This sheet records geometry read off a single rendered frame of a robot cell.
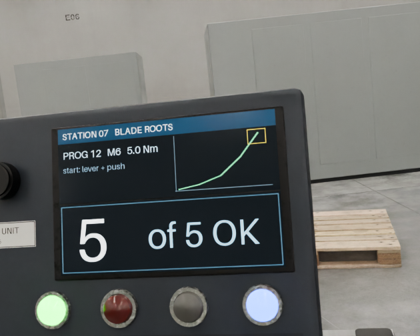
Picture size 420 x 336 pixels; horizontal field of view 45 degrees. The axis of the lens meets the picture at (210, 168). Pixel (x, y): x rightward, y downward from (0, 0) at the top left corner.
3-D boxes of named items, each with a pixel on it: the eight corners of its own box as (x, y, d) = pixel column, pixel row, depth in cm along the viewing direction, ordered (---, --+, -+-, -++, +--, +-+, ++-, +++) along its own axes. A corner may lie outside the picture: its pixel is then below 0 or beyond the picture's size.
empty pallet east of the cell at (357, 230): (386, 225, 429) (385, 208, 427) (402, 268, 333) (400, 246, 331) (245, 230, 459) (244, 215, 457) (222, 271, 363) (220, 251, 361)
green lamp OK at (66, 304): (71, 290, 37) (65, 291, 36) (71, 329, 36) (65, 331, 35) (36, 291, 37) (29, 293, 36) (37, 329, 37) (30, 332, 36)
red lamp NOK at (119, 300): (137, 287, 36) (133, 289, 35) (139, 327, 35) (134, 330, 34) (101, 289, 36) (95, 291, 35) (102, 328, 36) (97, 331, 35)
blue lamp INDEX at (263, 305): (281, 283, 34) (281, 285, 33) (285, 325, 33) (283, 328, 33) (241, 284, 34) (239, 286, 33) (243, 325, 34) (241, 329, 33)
